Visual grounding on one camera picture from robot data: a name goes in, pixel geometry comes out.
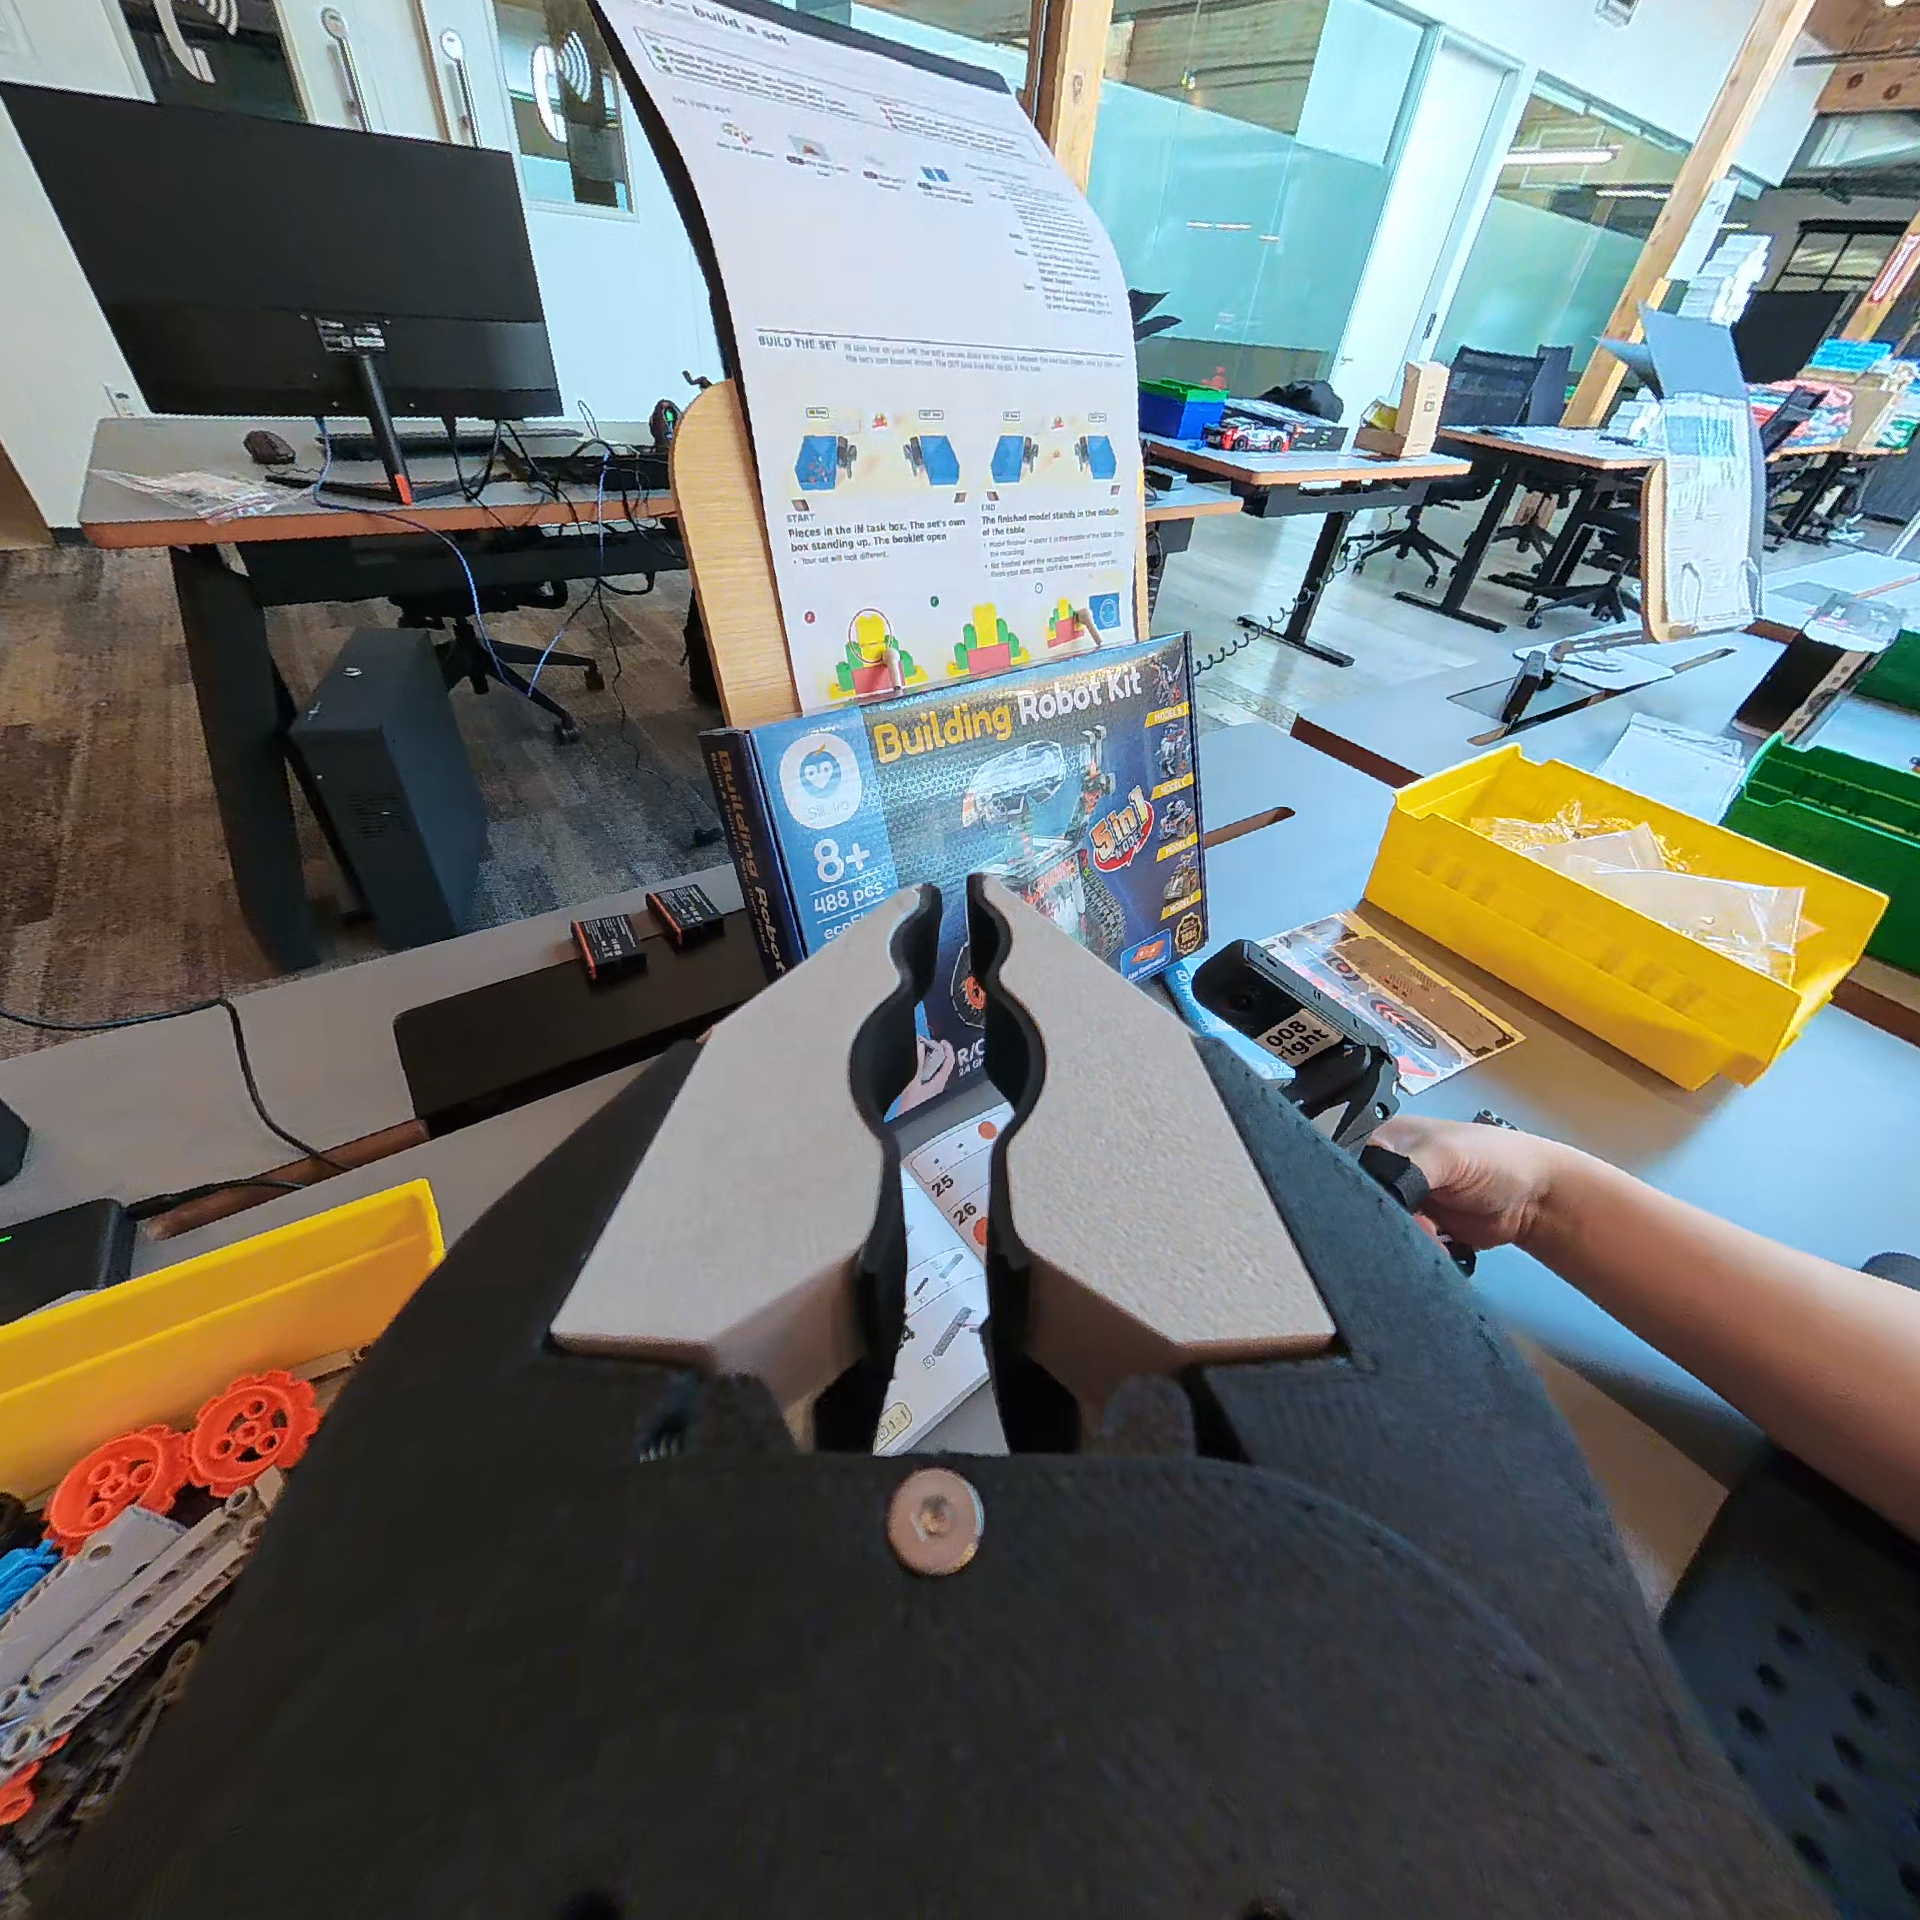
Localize sticker sheet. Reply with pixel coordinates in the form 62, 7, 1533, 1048
1260, 910, 1524, 1096

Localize person's right forearm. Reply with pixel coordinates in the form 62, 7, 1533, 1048
1516, 1147, 1920, 1537

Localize blue robot kit box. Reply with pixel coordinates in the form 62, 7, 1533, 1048
694, 630, 1213, 1127

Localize small cardboard box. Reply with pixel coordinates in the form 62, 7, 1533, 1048
1358, 359, 1453, 461

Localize clear plastic parts bags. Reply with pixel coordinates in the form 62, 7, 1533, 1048
1470, 803, 1810, 981

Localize open instruction booklet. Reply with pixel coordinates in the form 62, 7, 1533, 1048
867, 1100, 1022, 1454

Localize red toy car box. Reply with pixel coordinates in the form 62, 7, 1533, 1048
1197, 403, 1350, 456

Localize orange toothed wheel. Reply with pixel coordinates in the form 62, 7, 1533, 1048
187, 1367, 321, 1498
46, 1424, 191, 1555

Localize wooden support post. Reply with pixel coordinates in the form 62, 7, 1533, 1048
1029, 0, 1121, 192
1559, 0, 1826, 428

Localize black computer monitor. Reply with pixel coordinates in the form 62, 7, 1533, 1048
0, 82, 566, 501

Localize black power cable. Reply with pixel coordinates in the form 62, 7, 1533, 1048
0, 996, 351, 1178

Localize pile of building pieces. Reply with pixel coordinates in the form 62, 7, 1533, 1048
0, 1343, 369, 1861

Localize wooden top office table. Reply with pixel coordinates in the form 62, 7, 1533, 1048
1138, 433, 1473, 670
1433, 423, 1667, 633

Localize black keyboard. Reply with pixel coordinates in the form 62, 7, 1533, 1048
324, 423, 586, 466

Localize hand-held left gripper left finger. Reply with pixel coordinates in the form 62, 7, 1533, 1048
549, 882, 947, 1454

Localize person's right hand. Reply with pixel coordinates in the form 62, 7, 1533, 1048
1364, 1116, 1563, 1257

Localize long grey frame piece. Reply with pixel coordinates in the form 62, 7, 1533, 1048
0, 1505, 191, 1696

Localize instruction poster on stand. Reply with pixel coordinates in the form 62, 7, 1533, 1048
591, 0, 1149, 709

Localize clear plastic bag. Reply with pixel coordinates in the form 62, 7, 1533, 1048
90, 466, 276, 521

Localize dark computer tower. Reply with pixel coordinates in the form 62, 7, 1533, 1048
287, 627, 494, 949

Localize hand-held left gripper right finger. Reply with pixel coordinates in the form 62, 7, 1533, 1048
966, 870, 1337, 1448

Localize black desk mat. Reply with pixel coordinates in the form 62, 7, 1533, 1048
391, 929, 781, 1134

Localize wooden table black frame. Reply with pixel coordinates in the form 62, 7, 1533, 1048
79, 417, 722, 968

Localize yellow parts bin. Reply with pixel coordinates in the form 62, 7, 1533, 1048
1361, 740, 1890, 1091
0, 1174, 446, 1861

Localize black power adapter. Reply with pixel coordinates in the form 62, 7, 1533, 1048
0, 1198, 140, 1325

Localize wooden stand with paper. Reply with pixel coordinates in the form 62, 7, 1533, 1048
1594, 306, 1774, 643

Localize black office chair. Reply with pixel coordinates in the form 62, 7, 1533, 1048
391, 579, 601, 745

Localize green parts bin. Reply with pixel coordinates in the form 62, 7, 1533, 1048
1718, 630, 1920, 929

